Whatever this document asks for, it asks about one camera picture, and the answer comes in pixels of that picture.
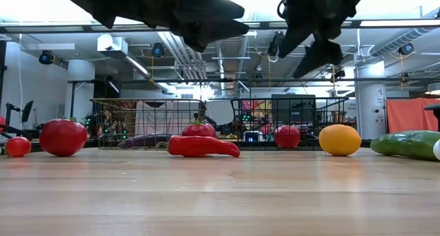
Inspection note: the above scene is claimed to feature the orange cloth partition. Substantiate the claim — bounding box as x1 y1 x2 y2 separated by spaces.
386 97 440 143

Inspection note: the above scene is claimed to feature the purple eggplant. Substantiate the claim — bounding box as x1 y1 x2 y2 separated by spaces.
117 133 173 149

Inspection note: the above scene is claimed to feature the white cloth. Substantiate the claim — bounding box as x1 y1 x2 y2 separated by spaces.
134 100 193 136

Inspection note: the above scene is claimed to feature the green cucumber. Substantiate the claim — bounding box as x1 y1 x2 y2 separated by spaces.
369 130 440 162

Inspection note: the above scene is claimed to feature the white ceiling unit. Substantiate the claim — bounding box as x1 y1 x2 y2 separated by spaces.
96 33 129 53

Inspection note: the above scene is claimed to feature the small red cherry tomato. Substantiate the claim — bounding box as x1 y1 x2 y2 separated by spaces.
5 136 32 158

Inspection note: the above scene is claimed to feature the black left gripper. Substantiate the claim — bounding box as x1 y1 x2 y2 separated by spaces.
56 0 249 53

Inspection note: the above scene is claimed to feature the black ceiling cord reel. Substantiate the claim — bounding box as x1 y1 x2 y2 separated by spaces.
397 42 415 56
151 42 166 58
38 50 55 65

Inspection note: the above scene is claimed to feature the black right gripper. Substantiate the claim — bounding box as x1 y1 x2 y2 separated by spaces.
277 0 371 79

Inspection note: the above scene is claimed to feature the yellow-orange lemon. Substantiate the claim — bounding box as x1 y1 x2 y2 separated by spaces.
318 124 362 157

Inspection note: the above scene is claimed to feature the black monitor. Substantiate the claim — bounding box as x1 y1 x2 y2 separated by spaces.
21 100 34 124

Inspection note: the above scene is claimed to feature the gold wire basket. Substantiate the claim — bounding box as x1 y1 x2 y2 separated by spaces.
89 98 207 150

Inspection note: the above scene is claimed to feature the white round column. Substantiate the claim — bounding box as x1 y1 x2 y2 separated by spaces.
353 58 388 140
65 59 96 120

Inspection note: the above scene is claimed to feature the black ceiling camera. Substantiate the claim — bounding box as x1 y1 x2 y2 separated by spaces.
267 31 286 63

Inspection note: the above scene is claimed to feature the black screen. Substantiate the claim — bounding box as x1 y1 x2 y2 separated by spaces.
271 94 316 125

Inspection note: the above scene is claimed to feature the black aluminium table frame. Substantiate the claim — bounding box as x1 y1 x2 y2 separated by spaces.
0 138 440 153

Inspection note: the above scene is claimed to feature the black wire basket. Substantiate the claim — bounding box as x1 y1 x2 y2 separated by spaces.
230 97 350 151

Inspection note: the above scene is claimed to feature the black overhead crossbar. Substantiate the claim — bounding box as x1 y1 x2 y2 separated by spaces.
0 18 440 34

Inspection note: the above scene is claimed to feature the long red chili pepper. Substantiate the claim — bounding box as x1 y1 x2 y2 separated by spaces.
167 135 241 158

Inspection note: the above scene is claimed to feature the red tomato with green leaf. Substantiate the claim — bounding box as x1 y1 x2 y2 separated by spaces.
181 120 218 138
274 125 301 149

